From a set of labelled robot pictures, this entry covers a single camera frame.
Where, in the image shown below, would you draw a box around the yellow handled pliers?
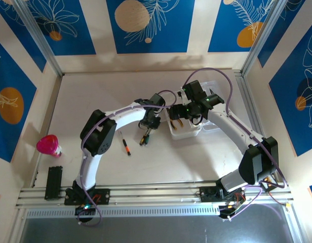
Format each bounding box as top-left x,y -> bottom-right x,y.
170,118 -> 183,131

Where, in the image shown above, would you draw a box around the clear plastic tool box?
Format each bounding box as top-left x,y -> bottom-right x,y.
166,80 -> 221,140

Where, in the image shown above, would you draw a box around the orange handled screwdriver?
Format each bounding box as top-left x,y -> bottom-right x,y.
119,131 -> 132,156

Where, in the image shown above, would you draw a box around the pink plastic cup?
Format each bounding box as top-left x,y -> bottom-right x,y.
36,135 -> 63,159

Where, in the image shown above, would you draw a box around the left black controller box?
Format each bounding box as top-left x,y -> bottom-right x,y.
74,204 -> 97,216

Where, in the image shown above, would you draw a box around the black rectangular block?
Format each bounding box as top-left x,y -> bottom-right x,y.
45,166 -> 63,201

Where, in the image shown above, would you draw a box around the black orange terminal block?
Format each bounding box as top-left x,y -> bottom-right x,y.
262,177 -> 277,190

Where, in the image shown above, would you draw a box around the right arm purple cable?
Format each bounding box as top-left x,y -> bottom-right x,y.
182,67 -> 290,221

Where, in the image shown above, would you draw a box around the aluminium side rail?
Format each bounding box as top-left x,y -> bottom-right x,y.
234,70 -> 295,211

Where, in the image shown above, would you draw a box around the blue floral wall panel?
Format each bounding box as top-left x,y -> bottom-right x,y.
26,0 -> 97,56
0,36 -> 37,163
268,17 -> 312,157
106,0 -> 196,54
208,0 -> 276,53

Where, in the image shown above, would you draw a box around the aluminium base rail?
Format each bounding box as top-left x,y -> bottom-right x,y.
15,180 -> 295,210

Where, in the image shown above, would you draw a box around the slotted grey cable duct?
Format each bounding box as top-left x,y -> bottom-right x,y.
25,205 -> 221,218

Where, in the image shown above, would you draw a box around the aluminium frame post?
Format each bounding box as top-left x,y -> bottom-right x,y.
13,0 -> 64,76
241,0 -> 286,76

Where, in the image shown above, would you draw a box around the right controller with wires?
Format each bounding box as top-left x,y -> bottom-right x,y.
219,191 -> 248,222

